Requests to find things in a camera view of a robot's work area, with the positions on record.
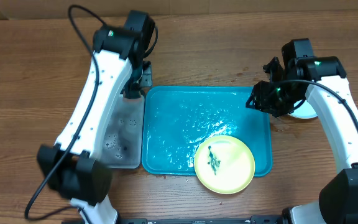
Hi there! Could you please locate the black metal sponge tray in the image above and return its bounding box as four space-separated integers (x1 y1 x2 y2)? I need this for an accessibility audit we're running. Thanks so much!
101 95 145 169

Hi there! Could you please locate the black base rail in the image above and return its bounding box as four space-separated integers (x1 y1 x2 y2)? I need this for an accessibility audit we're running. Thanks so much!
115 215 291 224

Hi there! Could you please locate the light blue plate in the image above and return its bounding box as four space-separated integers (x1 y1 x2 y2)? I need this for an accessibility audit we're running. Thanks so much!
289 101 318 119

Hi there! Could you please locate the teal plastic tray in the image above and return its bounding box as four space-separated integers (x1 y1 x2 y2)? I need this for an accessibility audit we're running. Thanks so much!
141 86 273 177

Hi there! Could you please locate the yellow plate front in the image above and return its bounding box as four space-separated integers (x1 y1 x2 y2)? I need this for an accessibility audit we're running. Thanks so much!
194 135 255 195

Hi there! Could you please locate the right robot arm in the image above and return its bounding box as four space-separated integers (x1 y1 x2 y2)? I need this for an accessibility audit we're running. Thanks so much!
246 39 358 224

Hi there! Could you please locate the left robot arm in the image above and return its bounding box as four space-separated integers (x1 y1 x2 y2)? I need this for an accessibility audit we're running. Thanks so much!
37 10 158 223

